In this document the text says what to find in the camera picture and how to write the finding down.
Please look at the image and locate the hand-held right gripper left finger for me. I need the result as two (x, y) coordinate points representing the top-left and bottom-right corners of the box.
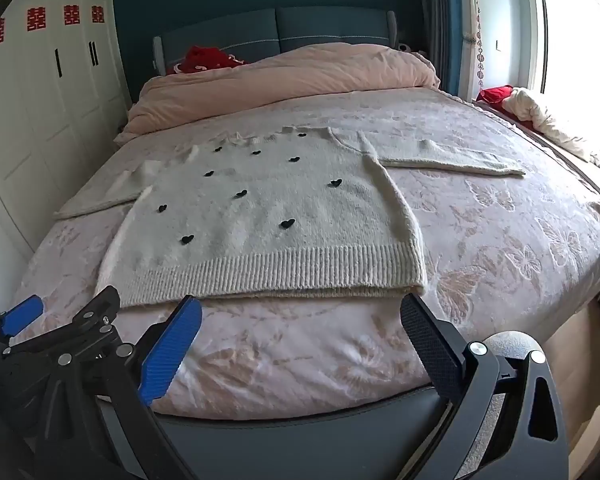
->
(95, 295), (203, 480)

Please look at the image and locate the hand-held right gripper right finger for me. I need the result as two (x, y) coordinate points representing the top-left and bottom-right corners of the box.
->
(399, 291), (573, 480)

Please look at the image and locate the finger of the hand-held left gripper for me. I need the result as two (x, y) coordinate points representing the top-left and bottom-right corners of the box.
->
(62, 285), (136, 361)
(0, 295), (46, 348)

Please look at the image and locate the white sweater with black hearts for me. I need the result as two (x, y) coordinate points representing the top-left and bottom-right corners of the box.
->
(55, 127), (527, 308)

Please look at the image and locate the pink butterfly pattern blanket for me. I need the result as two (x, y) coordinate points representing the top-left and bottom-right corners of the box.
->
(10, 82), (600, 421)

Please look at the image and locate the white wardrobe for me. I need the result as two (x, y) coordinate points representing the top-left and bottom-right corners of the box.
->
(0, 0), (133, 321)

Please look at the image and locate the red cushion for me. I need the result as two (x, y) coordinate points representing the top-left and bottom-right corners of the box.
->
(475, 85), (536, 133)

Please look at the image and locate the red cloth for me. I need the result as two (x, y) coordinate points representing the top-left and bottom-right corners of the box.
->
(172, 45), (251, 75)

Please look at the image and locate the pink duvet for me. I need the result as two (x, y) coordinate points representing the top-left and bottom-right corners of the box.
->
(115, 42), (441, 143)

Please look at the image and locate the grey curtain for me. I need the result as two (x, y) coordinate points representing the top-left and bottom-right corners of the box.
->
(417, 0), (476, 101)

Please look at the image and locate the blue upholstered headboard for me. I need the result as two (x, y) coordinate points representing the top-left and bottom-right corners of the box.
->
(152, 7), (398, 73)

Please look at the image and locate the window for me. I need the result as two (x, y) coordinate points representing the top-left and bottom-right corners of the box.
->
(530, 0), (600, 111)

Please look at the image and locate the hanging bead string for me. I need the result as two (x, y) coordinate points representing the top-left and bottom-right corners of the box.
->
(467, 0), (487, 91)

